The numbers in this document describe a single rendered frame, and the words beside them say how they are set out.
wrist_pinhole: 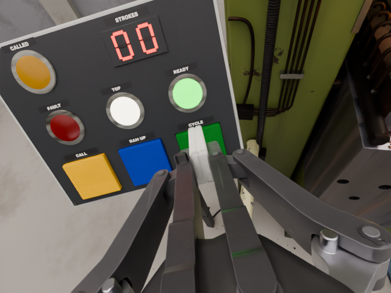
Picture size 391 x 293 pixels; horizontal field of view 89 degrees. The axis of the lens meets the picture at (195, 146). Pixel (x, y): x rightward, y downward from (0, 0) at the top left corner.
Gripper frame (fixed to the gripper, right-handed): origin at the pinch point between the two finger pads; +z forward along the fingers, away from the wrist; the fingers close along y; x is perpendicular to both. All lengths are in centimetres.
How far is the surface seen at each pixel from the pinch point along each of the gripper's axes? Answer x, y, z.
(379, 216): -49, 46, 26
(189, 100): 2.5, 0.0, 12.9
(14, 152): -30, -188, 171
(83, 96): 7.3, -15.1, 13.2
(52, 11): 105, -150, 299
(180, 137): -2.7, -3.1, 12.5
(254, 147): -28, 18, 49
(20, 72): 12.5, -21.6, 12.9
